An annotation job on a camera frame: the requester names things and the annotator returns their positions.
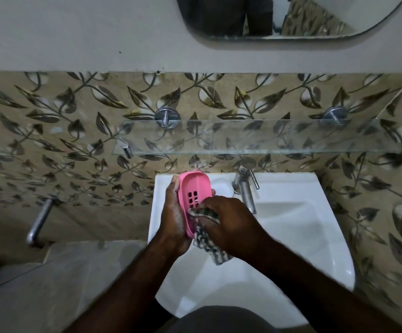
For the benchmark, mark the person's right hand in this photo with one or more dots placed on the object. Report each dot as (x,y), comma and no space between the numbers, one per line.
(230,225)

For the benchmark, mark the person's left forearm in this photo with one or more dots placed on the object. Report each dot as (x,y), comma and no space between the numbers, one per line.
(128,291)

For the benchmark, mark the chrome sink faucet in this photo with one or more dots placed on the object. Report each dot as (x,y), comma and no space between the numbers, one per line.
(245,190)

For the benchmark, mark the person's left hand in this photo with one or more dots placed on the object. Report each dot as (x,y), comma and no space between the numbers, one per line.
(171,218)

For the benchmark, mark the striped cleaning cloth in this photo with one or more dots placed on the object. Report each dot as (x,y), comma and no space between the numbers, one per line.
(207,244)

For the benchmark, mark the person's left thumb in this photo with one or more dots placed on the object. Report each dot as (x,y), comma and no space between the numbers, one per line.
(174,190)

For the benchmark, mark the pink plastic soap dish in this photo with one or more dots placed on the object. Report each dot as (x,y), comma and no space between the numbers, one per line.
(193,197)

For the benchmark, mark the chrome shelf bracket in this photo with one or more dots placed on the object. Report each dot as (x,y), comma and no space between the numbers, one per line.
(166,117)
(333,116)
(126,149)

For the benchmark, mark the wall mirror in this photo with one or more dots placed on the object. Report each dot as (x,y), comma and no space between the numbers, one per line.
(291,17)

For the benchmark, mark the white ceramic sink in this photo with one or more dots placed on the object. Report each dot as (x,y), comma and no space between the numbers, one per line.
(284,239)

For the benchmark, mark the chrome wall tap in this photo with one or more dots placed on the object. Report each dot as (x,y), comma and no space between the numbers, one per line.
(41,220)

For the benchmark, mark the glass wall shelf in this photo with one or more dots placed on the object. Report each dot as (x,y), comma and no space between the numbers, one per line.
(256,136)

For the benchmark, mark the person's right forearm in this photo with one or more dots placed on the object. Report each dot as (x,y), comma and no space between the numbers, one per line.
(322,291)

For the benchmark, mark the person's right fingers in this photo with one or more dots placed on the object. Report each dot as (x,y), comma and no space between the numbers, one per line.
(206,218)

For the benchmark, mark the person's grey clothing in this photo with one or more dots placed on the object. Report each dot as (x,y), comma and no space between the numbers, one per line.
(221,320)

